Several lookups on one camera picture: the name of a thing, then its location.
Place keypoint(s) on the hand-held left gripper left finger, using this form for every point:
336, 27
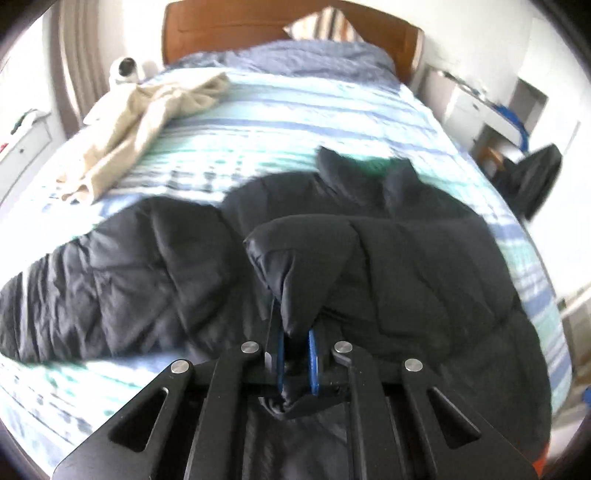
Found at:
280, 364

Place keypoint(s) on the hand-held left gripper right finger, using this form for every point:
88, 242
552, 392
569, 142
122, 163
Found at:
314, 364

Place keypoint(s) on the black puffer jacket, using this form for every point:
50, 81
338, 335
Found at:
415, 277

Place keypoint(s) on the striped bed sheet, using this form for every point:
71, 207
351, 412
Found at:
300, 120

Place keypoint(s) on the beige pants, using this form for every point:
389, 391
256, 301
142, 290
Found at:
138, 124

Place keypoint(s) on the black chair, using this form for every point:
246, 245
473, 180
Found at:
535, 180

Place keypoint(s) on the white desk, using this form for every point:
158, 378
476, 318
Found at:
466, 108

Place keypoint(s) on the blue duvet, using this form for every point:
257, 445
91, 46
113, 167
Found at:
295, 57

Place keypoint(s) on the white dresser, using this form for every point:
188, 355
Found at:
23, 147

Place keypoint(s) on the striped pillow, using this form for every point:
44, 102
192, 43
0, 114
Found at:
325, 25

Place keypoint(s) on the wooden headboard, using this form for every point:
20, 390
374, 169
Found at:
221, 23

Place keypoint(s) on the grey curtain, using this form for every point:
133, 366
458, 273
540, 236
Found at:
76, 60

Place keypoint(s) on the white security camera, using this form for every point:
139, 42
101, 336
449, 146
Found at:
123, 71

